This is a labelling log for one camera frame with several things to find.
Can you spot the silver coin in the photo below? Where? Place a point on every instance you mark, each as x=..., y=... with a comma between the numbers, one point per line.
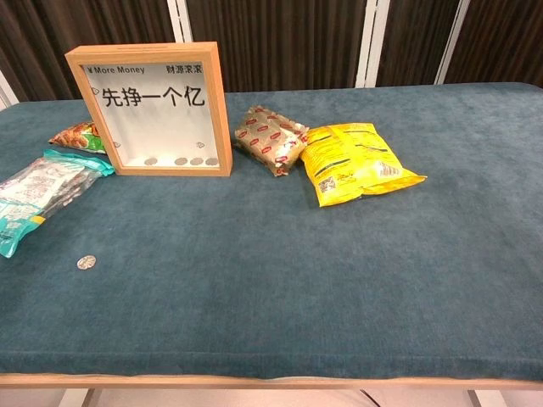
x=86, y=262

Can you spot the gold red tea packet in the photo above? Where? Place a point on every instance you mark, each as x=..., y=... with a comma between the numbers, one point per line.
x=267, y=140

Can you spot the blue velvet table cloth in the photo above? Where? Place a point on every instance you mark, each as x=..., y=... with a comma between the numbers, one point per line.
x=271, y=275

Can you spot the yellow chips bag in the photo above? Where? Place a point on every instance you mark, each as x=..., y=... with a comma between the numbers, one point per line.
x=352, y=161

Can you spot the dark slatted screen panel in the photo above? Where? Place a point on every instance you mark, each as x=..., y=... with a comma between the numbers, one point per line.
x=505, y=38
x=85, y=25
x=275, y=42
x=415, y=38

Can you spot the green orange snack bag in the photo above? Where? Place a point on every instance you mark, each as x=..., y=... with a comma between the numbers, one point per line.
x=76, y=137

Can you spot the teal clear snack packet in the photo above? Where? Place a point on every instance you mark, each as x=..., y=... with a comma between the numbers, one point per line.
x=38, y=186

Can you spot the metal table leg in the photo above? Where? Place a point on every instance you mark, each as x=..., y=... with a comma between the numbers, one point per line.
x=82, y=399
x=485, y=399

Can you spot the wooden frame money box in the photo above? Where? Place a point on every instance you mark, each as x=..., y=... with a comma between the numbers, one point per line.
x=220, y=127

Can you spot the white screen frame post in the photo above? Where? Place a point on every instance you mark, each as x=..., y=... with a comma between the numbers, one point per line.
x=454, y=38
x=370, y=42
x=6, y=91
x=180, y=21

